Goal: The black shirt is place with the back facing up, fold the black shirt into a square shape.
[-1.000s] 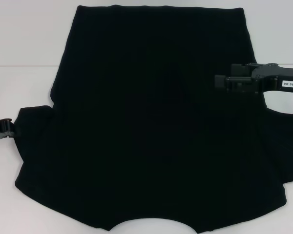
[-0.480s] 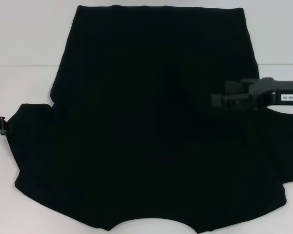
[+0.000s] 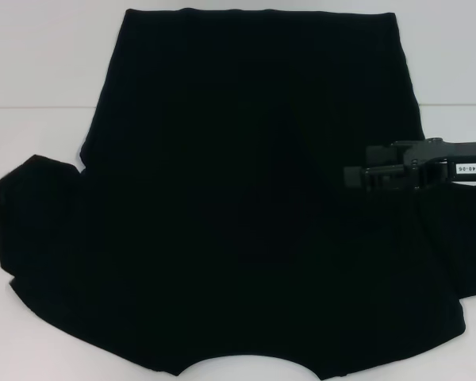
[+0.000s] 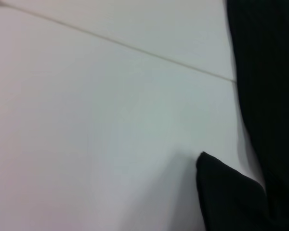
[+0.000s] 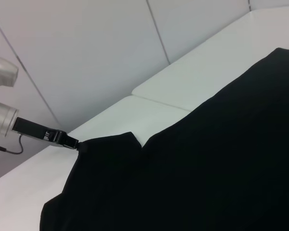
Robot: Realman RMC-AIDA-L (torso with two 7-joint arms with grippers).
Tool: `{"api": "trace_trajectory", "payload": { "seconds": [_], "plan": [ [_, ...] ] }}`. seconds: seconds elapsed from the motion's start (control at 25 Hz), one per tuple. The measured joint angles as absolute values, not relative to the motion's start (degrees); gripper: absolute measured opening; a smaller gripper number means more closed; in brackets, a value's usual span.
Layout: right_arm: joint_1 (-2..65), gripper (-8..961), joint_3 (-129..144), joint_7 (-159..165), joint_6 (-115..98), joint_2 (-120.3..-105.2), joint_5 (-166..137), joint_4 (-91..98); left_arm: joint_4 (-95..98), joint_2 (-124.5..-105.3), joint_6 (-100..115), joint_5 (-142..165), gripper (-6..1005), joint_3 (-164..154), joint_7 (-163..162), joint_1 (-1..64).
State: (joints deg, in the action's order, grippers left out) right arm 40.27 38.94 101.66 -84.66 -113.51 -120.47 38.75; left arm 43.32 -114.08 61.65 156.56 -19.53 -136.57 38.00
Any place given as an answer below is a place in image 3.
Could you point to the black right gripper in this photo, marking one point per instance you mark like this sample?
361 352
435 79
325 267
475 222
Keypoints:
444 160

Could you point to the black shirt with white print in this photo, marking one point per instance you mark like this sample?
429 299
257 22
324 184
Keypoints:
242 158

